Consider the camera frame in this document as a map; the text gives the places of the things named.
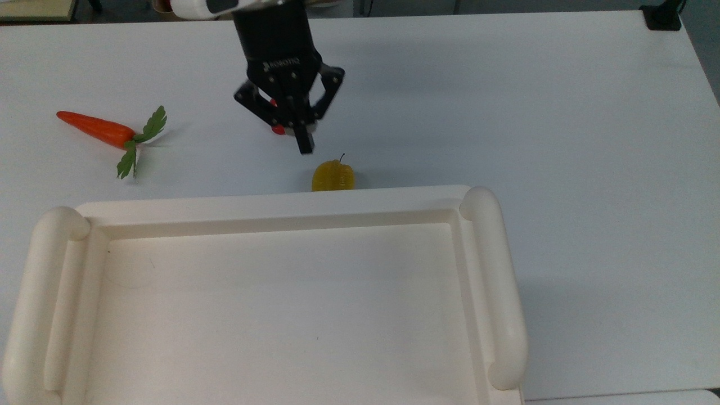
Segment orange toy carrot green leaves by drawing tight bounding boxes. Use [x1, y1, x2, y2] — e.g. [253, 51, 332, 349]
[56, 105, 168, 180]

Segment red pink toy fruit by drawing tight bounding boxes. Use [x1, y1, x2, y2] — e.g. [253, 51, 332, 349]
[271, 98, 287, 136]

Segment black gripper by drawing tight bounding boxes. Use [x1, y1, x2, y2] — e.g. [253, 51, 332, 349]
[232, 0, 345, 155]

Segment cream plastic storage cabinet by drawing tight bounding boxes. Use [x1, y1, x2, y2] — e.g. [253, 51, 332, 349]
[2, 184, 529, 405]

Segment beige flat board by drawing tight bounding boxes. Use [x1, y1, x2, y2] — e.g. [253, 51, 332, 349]
[0, 0, 78, 23]

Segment black table clamp base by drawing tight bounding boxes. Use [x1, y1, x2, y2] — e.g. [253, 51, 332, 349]
[640, 0, 685, 32]

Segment yellow toy star fruit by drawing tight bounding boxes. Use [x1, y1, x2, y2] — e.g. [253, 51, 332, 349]
[312, 154, 356, 192]

